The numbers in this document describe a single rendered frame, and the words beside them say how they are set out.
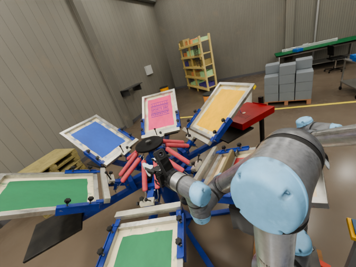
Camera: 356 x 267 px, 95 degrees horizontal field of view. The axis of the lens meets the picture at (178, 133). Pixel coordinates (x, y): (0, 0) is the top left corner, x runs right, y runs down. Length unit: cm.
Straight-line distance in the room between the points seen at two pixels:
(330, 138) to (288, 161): 55
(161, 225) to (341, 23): 959
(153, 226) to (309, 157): 129
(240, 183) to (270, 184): 5
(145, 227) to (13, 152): 384
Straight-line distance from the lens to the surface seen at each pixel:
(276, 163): 31
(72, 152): 427
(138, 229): 154
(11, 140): 486
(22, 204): 181
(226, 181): 62
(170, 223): 145
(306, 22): 961
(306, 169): 34
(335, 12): 981
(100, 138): 257
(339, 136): 85
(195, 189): 57
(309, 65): 560
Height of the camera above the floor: 210
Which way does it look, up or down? 26 degrees down
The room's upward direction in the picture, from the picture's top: 17 degrees counter-clockwise
